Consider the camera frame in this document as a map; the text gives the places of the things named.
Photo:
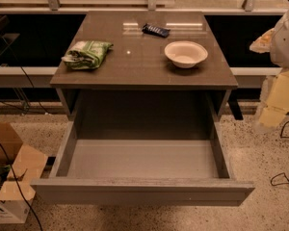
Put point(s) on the green jalapeno chip bag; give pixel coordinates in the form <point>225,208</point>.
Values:
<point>86,54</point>

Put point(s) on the dark blue snack bar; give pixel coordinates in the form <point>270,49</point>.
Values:
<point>155,31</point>

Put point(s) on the open grey top drawer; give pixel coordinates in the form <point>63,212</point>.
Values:
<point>126,147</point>

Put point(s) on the white paper bowl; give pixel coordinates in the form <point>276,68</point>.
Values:
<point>185,54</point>

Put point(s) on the open cardboard box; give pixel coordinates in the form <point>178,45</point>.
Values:
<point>20,163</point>

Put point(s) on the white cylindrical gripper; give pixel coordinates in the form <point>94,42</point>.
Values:
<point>286,43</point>

